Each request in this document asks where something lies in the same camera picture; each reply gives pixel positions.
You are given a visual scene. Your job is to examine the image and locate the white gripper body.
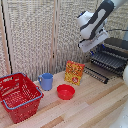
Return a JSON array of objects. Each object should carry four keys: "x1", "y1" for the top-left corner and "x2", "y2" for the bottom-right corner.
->
[{"x1": 78, "y1": 30, "x2": 110, "y2": 54}]

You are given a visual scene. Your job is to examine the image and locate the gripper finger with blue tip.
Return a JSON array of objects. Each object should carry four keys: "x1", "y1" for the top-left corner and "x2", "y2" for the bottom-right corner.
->
[{"x1": 101, "y1": 43, "x2": 107, "y2": 50}]

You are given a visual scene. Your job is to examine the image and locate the yellow red food box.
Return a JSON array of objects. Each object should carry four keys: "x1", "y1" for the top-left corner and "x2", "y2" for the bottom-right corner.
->
[{"x1": 64, "y1": 60, "x2": 86, "y2": 86}]

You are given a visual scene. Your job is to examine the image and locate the blue plastic cup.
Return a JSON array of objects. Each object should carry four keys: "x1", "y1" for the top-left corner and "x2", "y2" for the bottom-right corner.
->
[{"x1": 37, "y1": 72, "x2": 55, "y2": 92}]

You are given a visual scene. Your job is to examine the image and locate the black dish rack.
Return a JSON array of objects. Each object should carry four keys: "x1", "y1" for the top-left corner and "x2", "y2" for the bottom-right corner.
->
[{"x1": 98, "y1": 36, "x2": 128, "y2": 80}]

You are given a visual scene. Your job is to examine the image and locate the red plastic bowl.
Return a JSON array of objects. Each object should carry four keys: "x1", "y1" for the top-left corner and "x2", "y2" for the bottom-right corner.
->
[{"x1": 56, "y1": 83, "x2": 76, "y2": 101}]

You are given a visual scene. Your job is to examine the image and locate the beige woven folding screen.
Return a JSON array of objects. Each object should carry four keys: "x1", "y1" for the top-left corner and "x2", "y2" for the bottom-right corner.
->
[{"x1": 0, "y1": 0, "x2": 128, "y2": 82}]

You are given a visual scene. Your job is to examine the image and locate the white rounded object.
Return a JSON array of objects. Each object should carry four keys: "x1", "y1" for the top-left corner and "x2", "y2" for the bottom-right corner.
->
[{"x1": 114, "y1": 104, "x2": 128, "y2": 128}]

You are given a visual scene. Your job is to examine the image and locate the red plastic shopping basket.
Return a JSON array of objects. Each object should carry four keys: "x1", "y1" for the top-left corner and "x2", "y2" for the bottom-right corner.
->
[{"x1": 0, "y1": 72, "x2": 45, "y2": 125}]

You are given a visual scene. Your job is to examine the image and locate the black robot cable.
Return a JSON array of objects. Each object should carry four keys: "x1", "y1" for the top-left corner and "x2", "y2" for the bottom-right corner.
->
[{"x1": 107, "y1": 28, "x2": 128, "y2": 34}]

